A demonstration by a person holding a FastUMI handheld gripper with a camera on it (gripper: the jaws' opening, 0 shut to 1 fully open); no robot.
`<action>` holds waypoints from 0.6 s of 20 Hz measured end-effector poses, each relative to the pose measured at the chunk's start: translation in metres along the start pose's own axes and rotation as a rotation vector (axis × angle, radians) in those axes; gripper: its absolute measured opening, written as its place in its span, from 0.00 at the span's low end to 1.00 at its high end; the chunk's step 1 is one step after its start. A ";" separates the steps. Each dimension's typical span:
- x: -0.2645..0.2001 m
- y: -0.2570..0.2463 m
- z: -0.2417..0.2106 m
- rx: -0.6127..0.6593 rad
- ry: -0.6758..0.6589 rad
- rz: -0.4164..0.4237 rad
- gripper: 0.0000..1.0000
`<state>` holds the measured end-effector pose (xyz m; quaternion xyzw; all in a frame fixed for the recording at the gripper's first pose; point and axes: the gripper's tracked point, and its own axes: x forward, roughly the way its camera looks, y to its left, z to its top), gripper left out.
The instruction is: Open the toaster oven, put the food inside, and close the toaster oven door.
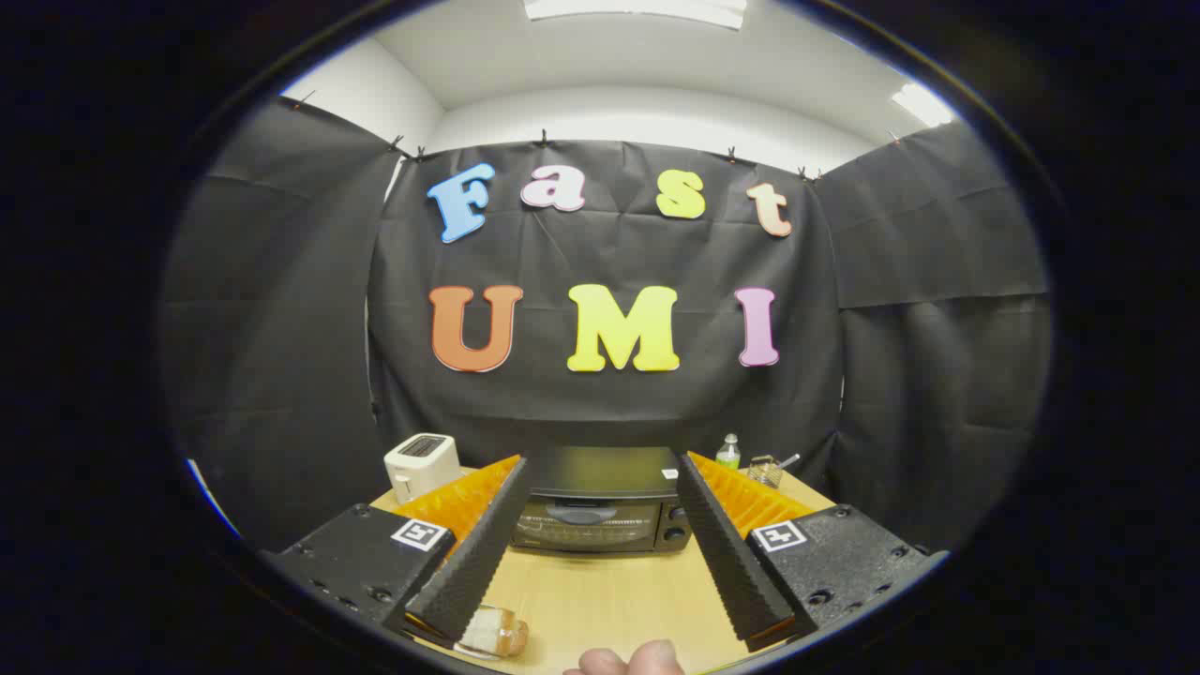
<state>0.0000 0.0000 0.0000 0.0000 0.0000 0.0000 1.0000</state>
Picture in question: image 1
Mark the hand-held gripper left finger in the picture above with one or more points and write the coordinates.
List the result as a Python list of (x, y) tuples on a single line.
[(478, 553)]

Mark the white pop-up toaster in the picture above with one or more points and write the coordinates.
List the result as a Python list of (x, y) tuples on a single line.
[(422, 464)]

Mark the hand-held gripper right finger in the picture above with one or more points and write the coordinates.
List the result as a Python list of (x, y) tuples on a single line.
[(731, 553)]

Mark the toasted bread sandwich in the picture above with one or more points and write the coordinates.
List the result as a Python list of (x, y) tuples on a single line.
[(497, 633)]

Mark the black toaster oven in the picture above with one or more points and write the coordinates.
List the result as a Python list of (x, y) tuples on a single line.
[(600, 473)]

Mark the long ceiling light panel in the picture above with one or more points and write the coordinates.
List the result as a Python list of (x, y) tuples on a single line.
[(637, 9)]

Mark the clear bottle with green label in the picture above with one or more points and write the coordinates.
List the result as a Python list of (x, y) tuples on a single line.
[(728, 457)]

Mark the small ceiling light panel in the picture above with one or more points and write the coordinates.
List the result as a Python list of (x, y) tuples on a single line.
[(923, 105)]

